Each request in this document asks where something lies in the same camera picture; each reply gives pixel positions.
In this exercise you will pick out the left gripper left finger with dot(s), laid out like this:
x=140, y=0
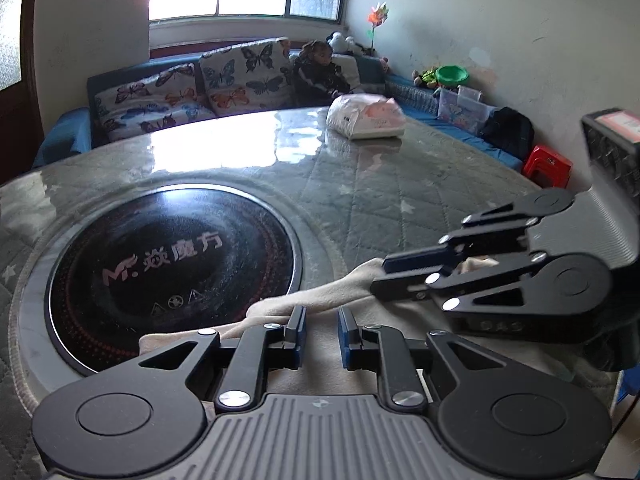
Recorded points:
x=248, y=360

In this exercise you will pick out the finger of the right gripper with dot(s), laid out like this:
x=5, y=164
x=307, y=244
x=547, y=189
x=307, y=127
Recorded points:
x=415, y=284
x=457, y=249

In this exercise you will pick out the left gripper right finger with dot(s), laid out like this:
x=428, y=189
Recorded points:
x=384, y=351

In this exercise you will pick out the cream knit garment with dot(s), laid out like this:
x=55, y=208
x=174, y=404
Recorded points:
x=322, y=371

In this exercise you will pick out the seated child dark clothes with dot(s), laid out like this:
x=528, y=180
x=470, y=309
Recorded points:
x=320, y=72

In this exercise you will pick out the red plastic stool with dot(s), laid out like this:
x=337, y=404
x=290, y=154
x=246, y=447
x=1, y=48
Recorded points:
x=547, y=168

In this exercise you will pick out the black backpack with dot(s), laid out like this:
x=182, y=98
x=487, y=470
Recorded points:
x=507, y=129

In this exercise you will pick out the black round induction cooktop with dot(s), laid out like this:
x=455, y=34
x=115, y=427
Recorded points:
x=176, y=258

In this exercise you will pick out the clear plastic storage box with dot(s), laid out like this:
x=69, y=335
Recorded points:
x=463, y=112

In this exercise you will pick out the green plastic bowl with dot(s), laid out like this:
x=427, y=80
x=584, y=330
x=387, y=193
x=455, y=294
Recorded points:
x=451, y=75

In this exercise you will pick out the white plush toy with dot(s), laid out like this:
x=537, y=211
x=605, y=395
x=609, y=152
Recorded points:
x=344, y=45

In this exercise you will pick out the colourful pinwheel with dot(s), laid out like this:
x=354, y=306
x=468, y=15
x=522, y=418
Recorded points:
x=376, y=18

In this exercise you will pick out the blue corner sofa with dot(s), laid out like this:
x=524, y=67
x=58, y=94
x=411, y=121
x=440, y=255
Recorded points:
x=78, y=131

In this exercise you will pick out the butterfly cushion right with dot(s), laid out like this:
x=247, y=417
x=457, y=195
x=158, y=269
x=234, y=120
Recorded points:
x=249, y=78

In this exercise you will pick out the butterfly cushion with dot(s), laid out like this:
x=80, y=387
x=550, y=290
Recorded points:
x=249, y=78
x=167, y=99

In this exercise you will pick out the butterfly cushion left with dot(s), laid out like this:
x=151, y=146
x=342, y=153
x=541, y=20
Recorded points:
x=167, y=99

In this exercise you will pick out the dark wooden door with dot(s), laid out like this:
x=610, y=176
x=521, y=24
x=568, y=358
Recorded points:
x=21, y=127

